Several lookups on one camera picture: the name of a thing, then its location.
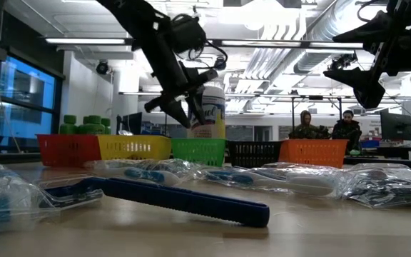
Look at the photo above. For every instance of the black dome security camera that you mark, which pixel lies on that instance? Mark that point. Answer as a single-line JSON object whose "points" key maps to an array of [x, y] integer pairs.
{"points": [[220, 64], [102, 68]]}

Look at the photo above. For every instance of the black plastic basket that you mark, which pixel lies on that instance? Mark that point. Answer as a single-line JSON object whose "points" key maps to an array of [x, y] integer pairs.
{"points": [[252, 153]]}

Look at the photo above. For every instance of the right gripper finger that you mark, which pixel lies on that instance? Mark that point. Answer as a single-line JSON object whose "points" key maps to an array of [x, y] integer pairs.
{"points": [[369, 30], [366, 87]]}

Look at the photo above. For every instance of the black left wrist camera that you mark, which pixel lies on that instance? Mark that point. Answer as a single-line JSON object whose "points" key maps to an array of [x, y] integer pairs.
{"points": [[189, 34]]}

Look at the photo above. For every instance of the yellow plastic basket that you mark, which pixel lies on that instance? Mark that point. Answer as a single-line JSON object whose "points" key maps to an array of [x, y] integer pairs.
{"points": [[134, 147]]}

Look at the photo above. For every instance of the dark computer monitor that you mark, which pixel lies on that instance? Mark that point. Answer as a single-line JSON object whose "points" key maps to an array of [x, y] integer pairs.
{"points": [[134, 124]]}

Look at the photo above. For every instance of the person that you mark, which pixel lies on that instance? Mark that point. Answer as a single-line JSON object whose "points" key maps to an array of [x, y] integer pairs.
{"points": [[305, 128], [348, 130]]}

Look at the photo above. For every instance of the red plastic basket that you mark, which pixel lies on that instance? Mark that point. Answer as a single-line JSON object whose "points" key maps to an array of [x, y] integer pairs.
{"points": [[66, 150]]}

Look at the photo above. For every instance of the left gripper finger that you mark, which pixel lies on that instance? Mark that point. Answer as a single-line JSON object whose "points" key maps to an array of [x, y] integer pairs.
{"points": [[178, 110], [196, 107]]}

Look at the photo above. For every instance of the orange plastic basket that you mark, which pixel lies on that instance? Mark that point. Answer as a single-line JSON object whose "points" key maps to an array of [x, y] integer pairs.
{"points": [[312, 153]]}

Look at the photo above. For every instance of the toothbrush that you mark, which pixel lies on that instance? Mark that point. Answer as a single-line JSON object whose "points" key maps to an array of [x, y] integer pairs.
{"points": [[309, 183], [5, 203], [145, 175]]}

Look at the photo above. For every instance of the black ceiling camera cluster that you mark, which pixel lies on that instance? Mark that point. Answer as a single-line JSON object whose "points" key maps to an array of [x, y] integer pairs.
{"points": [[341, 61]]}

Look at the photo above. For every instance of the dark office desk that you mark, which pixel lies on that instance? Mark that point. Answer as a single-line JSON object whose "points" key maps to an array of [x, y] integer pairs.
{"points": [[405, 151]]}

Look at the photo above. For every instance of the blue disposable razor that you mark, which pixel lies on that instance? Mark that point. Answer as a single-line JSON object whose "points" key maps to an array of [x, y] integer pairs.
{"points": [[191, 203]]}

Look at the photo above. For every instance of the Lysol wipes canister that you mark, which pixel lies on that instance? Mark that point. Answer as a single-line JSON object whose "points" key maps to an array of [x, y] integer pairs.
{"points": [[214, 118]]}

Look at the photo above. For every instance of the black shower cap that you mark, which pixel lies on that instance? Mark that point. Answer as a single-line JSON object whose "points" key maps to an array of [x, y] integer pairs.
{"points": [[384, 185]]}

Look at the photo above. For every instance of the green plastic basket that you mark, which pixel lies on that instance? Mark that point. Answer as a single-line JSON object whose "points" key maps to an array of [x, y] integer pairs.
{"points": [[198, 151]]}

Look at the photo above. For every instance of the black-framed window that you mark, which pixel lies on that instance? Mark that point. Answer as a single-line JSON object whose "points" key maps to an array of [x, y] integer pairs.
{"points": [[27, 85]]}

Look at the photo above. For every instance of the silver ventilation duct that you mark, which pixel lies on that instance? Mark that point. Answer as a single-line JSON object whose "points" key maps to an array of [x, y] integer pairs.
{"points": [[334, 21]]}

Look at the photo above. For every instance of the long ceiling light bar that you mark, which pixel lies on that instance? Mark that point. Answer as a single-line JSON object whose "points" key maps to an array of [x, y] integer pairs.
{"points": [[84, 41]]}

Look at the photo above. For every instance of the black computer monitor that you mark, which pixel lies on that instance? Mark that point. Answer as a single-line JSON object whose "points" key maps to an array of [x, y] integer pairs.
{"points": [[396, 126]]}

